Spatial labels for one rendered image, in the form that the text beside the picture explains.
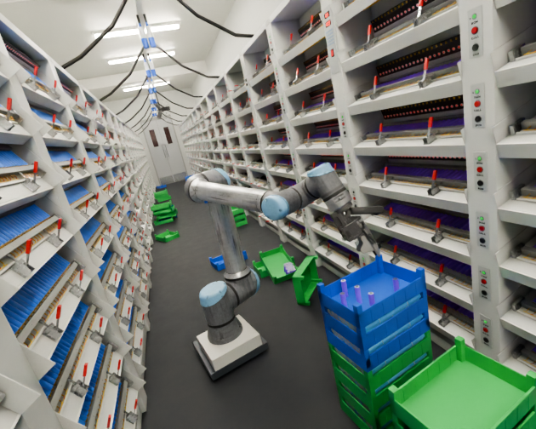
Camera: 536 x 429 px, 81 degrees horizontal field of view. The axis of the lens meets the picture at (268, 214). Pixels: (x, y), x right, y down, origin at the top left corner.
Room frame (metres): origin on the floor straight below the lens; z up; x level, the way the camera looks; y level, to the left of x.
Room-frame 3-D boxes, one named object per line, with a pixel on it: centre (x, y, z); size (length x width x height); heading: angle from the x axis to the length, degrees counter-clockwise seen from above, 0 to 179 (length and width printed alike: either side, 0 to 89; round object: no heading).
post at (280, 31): (2.29, -0.37, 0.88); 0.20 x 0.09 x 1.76; 106
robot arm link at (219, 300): (1.48, 0.36, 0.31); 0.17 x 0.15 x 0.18; 133
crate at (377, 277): (0.95, -0.29, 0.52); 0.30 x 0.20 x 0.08; 114
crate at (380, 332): (0.95, -0.29, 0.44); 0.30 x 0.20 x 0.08; 114
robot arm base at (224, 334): (1.47, 0.36, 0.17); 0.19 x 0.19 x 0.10
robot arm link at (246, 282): (1.59, 0.23, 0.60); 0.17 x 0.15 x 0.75; 133
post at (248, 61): (2.96, -0.17, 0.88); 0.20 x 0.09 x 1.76; 106
